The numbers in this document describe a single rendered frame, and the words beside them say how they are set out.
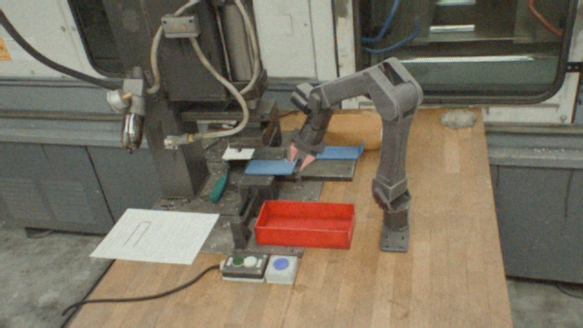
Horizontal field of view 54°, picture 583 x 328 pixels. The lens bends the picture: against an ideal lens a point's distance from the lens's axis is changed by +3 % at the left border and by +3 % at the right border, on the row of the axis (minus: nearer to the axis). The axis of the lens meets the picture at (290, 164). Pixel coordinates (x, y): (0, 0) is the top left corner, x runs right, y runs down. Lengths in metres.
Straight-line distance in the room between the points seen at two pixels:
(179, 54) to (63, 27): 1.15
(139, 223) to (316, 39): 0.93
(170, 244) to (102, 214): 1.50
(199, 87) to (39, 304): 1.78
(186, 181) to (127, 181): 1.14
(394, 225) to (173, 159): 0.67
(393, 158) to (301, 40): 0.90
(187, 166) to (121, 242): 0.28
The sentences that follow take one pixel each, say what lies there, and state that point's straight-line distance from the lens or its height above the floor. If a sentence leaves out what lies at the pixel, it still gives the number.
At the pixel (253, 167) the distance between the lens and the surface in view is 1.65.
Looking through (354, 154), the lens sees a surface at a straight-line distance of 1.78.
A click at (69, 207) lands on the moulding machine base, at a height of 0.26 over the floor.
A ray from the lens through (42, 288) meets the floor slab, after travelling 3.13.
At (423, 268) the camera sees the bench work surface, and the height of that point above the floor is 0.90.
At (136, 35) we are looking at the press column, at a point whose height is 1.42.
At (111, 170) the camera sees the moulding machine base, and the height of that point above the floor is 0.50.
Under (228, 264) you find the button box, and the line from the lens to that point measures 1.42.
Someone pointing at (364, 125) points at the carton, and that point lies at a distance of 1.93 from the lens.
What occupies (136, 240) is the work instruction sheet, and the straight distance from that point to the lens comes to 1.64.
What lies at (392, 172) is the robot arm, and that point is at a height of 1.09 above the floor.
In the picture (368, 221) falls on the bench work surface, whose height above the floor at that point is 0.90.
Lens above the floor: 1.87
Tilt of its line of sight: 32 degrees down
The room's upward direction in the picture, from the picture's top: 8 degrees counter-clockwise
